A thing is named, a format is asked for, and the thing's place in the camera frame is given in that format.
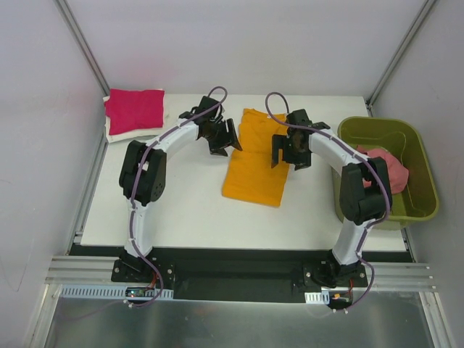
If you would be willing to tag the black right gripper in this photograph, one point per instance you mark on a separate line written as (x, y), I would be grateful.
(290, 151)

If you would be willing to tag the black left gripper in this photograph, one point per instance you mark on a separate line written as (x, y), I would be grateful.
(220, 137)

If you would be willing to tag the orange t shirt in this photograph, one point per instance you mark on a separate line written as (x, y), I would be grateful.
(250, 176)

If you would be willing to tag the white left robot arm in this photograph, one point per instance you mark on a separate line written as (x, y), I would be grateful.
(143, 179)

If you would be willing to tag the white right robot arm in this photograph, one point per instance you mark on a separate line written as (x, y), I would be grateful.
(365, 196)

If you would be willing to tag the folded white t shirt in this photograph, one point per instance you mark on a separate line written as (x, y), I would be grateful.
(145, 132)

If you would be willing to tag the folded magenta t shirt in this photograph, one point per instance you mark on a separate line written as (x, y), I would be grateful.
(136, 110)

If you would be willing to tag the salmon pink t shirt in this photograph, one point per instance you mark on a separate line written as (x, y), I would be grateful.
(398, 174)

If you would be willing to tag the olive green plastic basket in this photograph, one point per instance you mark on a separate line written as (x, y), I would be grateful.
(418, 201)

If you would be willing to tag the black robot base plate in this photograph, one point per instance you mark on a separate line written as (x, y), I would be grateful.
(239, 275)

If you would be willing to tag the right aluminium frame post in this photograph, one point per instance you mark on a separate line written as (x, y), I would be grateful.
(408, 38)

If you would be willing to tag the aluminium frame post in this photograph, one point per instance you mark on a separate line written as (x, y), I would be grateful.
(408, 38)
(71, 22)

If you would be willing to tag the left aluminium frame post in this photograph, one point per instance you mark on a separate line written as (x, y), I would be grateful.
(71, 22)

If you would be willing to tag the right white cable duct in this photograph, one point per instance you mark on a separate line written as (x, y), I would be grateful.
(317, 298)

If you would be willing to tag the white cable duct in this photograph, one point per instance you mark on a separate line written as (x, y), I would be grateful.
(132, 293)
(317, 298)

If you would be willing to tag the left white cable duct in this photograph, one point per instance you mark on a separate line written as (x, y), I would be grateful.
(132, 293)

